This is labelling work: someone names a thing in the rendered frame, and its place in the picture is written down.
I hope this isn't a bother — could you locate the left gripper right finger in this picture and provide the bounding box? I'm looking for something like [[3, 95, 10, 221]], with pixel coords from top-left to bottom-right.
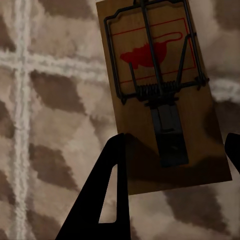
[[224, 133, 240, 173]]

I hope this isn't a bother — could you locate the mousetrap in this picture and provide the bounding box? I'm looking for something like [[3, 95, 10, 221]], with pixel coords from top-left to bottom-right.
[[96, 0, 233, 196]]

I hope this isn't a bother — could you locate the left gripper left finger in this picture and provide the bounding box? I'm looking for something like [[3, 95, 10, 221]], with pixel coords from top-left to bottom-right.
[[55, 133, 131, 240]]

